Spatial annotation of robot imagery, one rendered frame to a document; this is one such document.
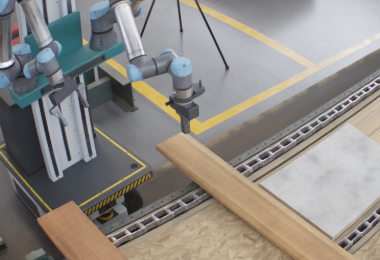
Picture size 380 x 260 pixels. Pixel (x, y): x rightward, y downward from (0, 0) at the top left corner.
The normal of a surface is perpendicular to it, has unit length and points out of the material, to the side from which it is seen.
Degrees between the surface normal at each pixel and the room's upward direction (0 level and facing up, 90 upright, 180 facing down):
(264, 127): 0
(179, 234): 0
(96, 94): 90
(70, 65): 0
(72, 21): 90
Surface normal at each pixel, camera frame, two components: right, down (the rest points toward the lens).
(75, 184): -0.05, -0.80
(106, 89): 0.62, 0.45
